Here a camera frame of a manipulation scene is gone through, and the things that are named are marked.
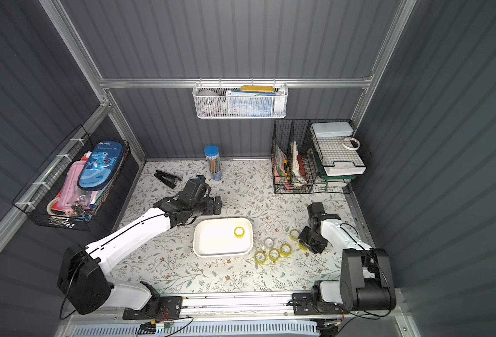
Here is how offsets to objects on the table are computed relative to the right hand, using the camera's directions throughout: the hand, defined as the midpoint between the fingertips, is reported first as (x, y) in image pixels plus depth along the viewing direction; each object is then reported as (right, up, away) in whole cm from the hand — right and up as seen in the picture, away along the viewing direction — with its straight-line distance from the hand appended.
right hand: (309, 244), depth 87 cm
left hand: (-40, +18, -5) cm, 44 cm away
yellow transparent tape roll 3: (-3, -1, -1) cm, 3 cm away
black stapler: (-68, +27, +21) cm, 77 cm away
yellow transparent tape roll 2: (-6, +3, +4) cm, 8 cm away
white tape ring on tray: (+22, +42, +11) cm, 49 cm away
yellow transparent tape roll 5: (-21, -5, -2) cm, 22 cm away
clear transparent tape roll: (-17, 0, +2) cm, 17 cm away
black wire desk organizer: (+9, +40, +21) cm, 46 cm away
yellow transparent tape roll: (-30, +3, +3) cm, 30 cm away
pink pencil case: (-84, +23, -19) cm, 89 cm away
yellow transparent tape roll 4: (-11, -4, -2) cm, 11 cm away
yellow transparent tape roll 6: (-15, -5, -3) cm, 16 cm away
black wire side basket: (-88, +22, -25) cm, 94 cm away
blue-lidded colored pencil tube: (-42, +38, +9) cm, 58 cm away
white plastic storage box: (-41, +2, +3) cm, 41 cm away
